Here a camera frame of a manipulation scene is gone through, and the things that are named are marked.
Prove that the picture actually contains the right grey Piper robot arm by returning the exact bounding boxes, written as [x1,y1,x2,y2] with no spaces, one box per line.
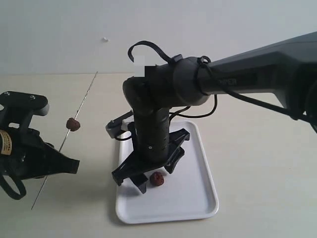
[106,32,317,193]

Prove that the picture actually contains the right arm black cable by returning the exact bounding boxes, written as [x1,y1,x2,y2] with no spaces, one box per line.
[127,40,317,142]

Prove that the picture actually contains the dried red date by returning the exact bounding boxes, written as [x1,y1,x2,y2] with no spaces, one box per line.
[150,172,164,186]
[66,118,81,132]

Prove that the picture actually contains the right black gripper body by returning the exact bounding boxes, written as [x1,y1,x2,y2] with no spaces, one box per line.
[111,128,190,186]

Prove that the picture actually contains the dried red date front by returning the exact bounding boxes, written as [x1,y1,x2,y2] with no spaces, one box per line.
[150,172,164,186]

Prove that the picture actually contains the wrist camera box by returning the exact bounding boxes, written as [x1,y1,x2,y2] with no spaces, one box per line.
[106,110,133,139]
[0,91,50,123]

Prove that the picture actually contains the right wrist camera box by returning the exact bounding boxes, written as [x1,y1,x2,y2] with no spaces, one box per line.
[106,110,133,139]

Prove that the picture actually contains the white plastic tray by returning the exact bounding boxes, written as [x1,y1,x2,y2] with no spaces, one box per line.
[115,120,219,224]

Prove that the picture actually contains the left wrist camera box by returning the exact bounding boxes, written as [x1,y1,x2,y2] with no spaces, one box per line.
[0,91,50,123]

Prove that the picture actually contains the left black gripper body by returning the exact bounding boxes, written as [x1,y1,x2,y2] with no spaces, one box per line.
[0,109,53,180]

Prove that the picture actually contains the thin metal skewer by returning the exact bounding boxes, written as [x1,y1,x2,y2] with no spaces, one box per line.
[31,71,99,211]

